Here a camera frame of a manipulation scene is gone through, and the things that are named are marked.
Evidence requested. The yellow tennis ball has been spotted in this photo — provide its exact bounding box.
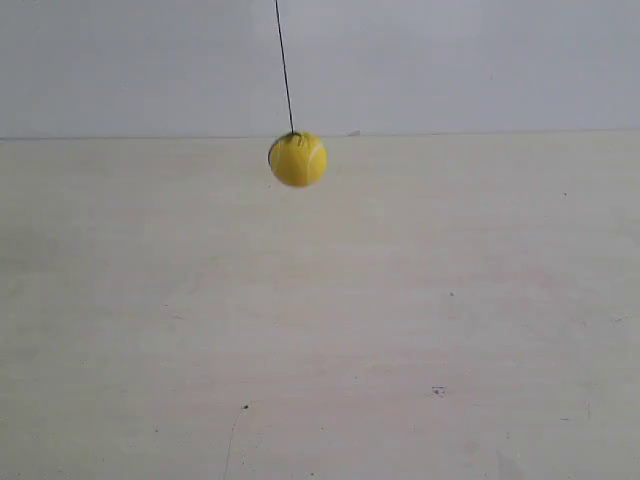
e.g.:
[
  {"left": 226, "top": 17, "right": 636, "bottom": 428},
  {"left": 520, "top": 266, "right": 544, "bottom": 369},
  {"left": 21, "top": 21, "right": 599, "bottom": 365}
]
[{"left": 268, "top": 132, "right": 328, "bottom": 188}]

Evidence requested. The black hanging string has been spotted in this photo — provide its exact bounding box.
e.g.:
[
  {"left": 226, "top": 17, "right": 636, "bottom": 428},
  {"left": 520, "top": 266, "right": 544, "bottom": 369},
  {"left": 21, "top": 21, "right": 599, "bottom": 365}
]
[{"left": 274, "top": 0, "right": 304, "bottom": 148}]

